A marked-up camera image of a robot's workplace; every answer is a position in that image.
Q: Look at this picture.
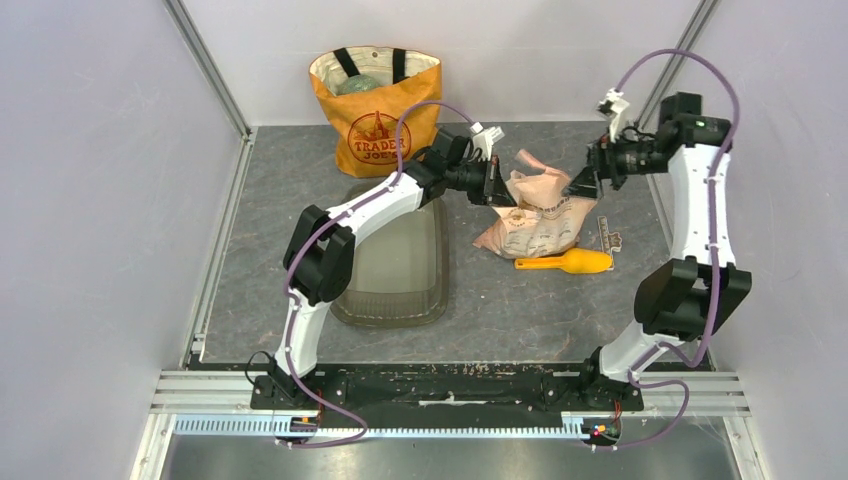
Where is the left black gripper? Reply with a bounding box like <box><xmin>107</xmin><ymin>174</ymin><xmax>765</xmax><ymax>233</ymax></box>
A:
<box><xmin>446</xmin><ymin>155</ymin><xmax>518</xmax><ymax>211</ymax></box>

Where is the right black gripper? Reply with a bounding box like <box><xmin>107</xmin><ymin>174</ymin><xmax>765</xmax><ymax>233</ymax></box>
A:
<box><xmin>562</xmin><ymin>124</ymin><xmax>671</xmax><ymax>200</ymax></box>

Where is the pink litter bag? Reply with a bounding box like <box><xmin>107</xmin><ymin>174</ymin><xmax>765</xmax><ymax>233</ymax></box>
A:
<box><xmin>473</xmin><ymin>149</ymin><xmax>597</xmax><ymax>259</ymax></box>

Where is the torn bag top strip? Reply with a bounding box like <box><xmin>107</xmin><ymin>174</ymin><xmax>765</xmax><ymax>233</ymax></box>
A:
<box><xmin>597</xmin><ymin>216</ymin><xmax>623</xmax><ymax>256</ymax></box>

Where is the orange plastic scoop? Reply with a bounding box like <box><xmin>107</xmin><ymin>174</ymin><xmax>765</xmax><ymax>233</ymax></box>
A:
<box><xmin>513</xmin><ymin>248</ymin><xmax>613</xmax><ymax>275</ymax></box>

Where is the grey translucent litter box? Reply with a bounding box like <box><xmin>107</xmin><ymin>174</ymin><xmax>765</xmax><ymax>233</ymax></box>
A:
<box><xmin>330</xmin><ymin>199</ymin><xmax>450</xmax><ymax>329</ymax></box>

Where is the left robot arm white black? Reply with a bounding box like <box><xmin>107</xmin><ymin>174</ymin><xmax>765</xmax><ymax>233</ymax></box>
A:
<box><xmin>251</xmin><ymin>123</ymin><xmax>516</xmax><ymax>410</ymax></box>

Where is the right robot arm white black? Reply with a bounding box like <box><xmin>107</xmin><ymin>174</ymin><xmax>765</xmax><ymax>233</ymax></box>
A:
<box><xmin>546</xmin><ymin>89</ymin><xmax>752</xmax><ymax>410</ymax></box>

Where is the orange Trader Joe's bag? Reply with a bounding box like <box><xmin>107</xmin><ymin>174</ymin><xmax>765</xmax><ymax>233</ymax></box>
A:
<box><xmin>308</xmin><ymin>46</ymin><xmax>442</xmax><ymax>178</ymax></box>

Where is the green bundle inside bag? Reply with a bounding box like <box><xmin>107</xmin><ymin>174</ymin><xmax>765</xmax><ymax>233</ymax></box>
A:
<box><xmin>336</xmin><ymin>74</ymin><xmax>382</xmax><ymax>96</ymax></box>

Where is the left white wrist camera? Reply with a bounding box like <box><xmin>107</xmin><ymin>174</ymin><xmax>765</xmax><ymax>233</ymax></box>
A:
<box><xmin>469</xmin><ymin>122</ymin><xmax>505</xmax><ymax>161</ymax></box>

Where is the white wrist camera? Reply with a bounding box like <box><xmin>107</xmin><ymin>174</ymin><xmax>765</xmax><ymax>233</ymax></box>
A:
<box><xmin>596</xmin><ymin>88</ymin><xmax>630</xmax><ymax>143</ymax></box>
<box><xmin>469</xmin><ymin>122</ymin><xmax>505</xmax><ymax>161</ymax></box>

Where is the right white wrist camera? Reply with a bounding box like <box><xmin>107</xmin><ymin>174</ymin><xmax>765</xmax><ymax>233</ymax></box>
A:
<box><xmin>596</xmin><ymin>88</ymin><xmax>630</xmax><ymax>143</ymax></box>

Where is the right aluminium corner post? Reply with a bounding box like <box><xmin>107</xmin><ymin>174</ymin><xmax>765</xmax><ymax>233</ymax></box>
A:
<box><xmin>637</xmin><ymin>0</ymin><xmax>721</xmax><ymax>127</ymax></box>

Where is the aluminium corner post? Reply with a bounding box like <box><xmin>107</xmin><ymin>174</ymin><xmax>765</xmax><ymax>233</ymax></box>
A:
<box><xmin>163</xmin><ymin>0</ymin><xmax>252</xmax><ymax>139</ymax></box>
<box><xmin>637</xmin><ymin>0</ymin><xmax>721</xmax><ymax>127</ymax></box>

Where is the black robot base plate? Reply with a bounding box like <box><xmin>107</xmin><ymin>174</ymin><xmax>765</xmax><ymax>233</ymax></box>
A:
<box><xmin>250</xmin><ymin>362</ymin><xmax>644</xmax><ymax>431</ymax></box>

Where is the left aluminium corner post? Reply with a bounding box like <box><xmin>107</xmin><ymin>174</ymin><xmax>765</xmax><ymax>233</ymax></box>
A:
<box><xmin>163</xmin><ymin>0</ymin><xmax>252</xmax><ymax>139</ymax></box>

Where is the slotted cable duct rail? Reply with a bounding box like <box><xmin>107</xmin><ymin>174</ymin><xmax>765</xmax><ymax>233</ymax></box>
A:
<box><xmin>172</xmin><ymin>413</ymin><xmax>588</xmax><ymax>440</ymax></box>

